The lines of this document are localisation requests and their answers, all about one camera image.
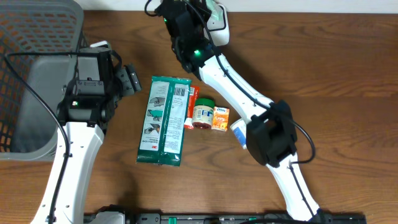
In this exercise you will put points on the tall green white packet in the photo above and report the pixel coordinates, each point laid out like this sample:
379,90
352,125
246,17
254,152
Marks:
163,128

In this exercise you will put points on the grey plastic mesh basket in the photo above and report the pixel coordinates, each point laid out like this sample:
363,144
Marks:
38,41

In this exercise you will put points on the white tub container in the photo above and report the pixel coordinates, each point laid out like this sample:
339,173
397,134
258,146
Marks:
239,130

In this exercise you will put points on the white barcode scanner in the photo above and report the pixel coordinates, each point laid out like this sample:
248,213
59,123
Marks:
221,36

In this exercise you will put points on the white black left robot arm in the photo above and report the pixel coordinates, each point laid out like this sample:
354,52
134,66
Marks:
84,112

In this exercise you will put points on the orange snack packet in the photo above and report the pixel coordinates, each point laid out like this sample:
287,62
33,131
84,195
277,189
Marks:
220,119

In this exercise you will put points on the light green tissue packet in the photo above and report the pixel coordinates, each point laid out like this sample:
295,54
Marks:
216,19

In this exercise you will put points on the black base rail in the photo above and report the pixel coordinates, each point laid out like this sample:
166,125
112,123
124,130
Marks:
155,218

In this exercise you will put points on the green lid jar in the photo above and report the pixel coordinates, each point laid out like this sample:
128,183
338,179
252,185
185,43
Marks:
203,112

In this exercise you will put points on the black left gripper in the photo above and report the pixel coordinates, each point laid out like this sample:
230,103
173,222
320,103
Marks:
129,78

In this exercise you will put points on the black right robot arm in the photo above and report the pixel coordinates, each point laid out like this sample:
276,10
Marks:
271,132

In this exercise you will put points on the red stick sachet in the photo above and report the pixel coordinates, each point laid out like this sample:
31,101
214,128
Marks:
193,96

